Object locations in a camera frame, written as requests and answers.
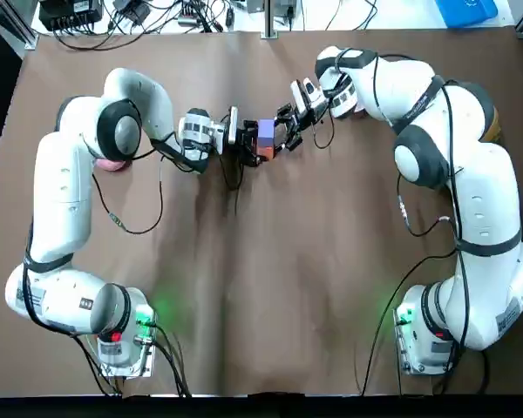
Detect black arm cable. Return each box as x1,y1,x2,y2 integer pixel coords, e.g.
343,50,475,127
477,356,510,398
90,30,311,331
150,113,246,215
372,52,468,350

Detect large black electronics box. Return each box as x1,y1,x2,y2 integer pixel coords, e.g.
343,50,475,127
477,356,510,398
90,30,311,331
37,0,105,32

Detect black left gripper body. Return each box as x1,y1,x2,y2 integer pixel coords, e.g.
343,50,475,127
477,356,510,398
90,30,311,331
236,122,251,154

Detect aluminium profile post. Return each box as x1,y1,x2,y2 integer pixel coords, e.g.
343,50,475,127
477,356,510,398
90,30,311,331
262,0,279,40

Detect black adapter cluster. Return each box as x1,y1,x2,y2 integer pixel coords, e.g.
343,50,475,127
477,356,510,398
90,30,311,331
112,0,153,25

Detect black right base cables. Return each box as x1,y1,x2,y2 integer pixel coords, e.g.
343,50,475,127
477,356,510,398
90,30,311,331
360,248,492,396

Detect black cable with connector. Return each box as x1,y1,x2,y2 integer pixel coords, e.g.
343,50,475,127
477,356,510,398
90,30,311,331
90,161,166,237
395,172,462,239

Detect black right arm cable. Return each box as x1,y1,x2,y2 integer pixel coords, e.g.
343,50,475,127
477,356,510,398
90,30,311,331
372,52,468,350

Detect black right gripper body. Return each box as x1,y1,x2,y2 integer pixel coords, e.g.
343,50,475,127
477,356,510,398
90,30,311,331
294,106,316,132

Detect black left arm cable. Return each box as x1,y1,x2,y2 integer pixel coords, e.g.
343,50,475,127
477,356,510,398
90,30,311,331
150,113,246,215

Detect blue plastic tray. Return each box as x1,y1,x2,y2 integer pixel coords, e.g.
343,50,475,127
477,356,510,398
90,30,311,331
433,0,499,30

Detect black left base cables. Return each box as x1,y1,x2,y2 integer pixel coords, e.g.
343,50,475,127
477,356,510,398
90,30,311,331
74,320,194,398

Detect pink plush toy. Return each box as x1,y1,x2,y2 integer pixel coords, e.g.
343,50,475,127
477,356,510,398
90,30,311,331
94,157,131,172

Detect black base cables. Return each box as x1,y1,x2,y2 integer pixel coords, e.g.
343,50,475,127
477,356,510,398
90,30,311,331
74,320,194,398
360,248,492,396

